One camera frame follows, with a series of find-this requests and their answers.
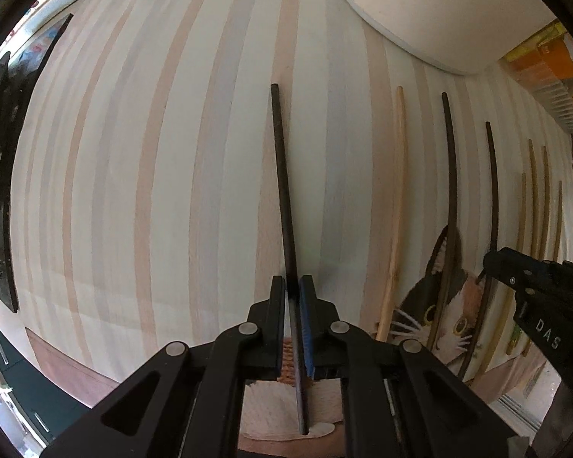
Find dark chopstick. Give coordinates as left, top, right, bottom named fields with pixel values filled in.
left=270, top=83, right=309, bottom=435
left=427, top=92, right=457, bottom=350
left=456, top=121, right=501, bottom=382

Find striped cat kitchen mat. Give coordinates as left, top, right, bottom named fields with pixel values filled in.
left=11, top=0, right=440, bottom=381

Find teal cabinet drawers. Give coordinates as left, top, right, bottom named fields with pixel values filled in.
left=0, top=330, right=89, bottom=443

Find clear condiment organizer tray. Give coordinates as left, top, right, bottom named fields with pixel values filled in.
left=501, top=20, right=573, bottom=134

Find orange seasoning packet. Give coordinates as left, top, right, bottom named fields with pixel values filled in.
left=504, top=35, right=573, bottom=90

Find cream round utensil holder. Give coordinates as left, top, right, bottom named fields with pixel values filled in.
left=346, top=0, right=556, bottom=76

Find black glass gas stove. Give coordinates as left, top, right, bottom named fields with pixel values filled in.
left=0, top=13, right=73, bottom=312

